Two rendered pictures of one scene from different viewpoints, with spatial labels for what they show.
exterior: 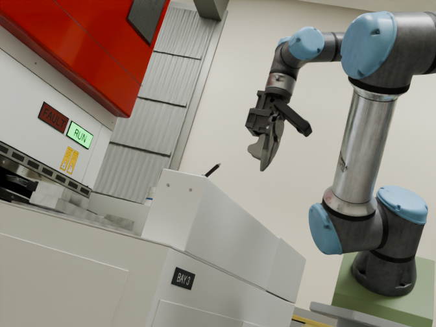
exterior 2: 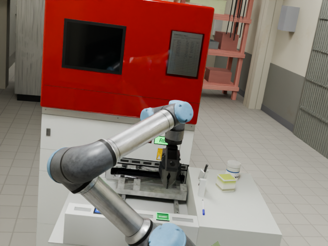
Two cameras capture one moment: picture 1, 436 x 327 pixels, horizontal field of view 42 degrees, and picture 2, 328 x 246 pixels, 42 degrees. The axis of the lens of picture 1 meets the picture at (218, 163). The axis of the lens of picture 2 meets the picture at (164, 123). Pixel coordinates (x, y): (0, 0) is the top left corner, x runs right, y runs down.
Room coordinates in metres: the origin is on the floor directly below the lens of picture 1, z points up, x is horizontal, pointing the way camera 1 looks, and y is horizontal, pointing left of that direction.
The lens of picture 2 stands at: (0.61, -1.50, 1.85)
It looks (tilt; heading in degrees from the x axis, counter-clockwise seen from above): 17 degrees down; 62
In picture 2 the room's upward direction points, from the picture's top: 8 degrees clockwise
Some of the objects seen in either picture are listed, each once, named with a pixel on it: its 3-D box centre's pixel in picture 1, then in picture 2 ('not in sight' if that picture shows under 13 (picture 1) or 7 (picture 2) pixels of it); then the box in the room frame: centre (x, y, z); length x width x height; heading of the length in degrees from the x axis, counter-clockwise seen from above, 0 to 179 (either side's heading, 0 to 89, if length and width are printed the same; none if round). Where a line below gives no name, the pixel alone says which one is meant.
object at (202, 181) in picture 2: not in sight; (202, 181); (1.67, 0.04, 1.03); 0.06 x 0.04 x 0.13; 65
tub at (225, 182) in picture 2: not in sight; (225, 182); (1.83, 0.06, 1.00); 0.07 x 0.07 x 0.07; 85
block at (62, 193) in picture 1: (54, 191); (121, 182); (1.40, 0.36, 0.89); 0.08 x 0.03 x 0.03; 65
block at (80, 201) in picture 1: (72, 200); (136, 184); (1.47, 0.33, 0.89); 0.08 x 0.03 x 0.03; 65
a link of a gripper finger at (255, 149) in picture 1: (258, 150); (164, 176); (1.39, -0.09, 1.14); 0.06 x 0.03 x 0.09; 66
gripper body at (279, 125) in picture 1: (269, 115); (171, 152); (1.41, -0.09, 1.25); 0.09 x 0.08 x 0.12; 66
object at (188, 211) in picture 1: (222, 239); (131, 229); (1.29, -0.06, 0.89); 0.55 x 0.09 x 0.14; 155
